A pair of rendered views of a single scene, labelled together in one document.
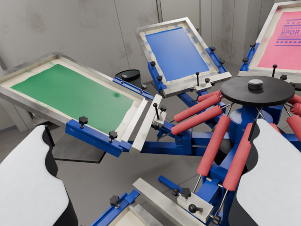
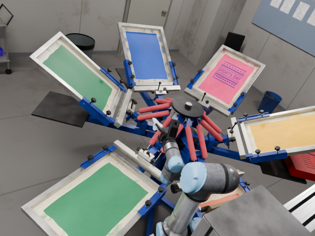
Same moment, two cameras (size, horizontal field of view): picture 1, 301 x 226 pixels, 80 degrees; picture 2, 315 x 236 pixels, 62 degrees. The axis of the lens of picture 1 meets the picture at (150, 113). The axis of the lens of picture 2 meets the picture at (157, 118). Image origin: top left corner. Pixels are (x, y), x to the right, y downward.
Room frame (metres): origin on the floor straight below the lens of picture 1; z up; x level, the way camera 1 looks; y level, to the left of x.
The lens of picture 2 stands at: (-1.00, 0.57, 2.56)
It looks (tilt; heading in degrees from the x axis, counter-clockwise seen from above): 36 degrees down; 335
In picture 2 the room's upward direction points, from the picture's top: 18 degrees clockwise
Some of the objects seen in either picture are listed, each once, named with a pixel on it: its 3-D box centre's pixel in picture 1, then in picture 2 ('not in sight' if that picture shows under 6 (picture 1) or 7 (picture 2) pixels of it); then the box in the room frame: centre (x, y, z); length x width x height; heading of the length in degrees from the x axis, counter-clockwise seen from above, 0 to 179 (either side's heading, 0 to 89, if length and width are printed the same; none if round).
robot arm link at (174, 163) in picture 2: not in sight; (174, 160); (-0.19, 0.03, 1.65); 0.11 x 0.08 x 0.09; 175
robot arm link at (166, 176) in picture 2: not in sight; (171, 173); (-0.19, 0.01, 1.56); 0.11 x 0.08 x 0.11; 85
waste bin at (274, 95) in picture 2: not in sight; (268, 103); (2.63, -3.44, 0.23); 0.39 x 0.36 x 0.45; 30
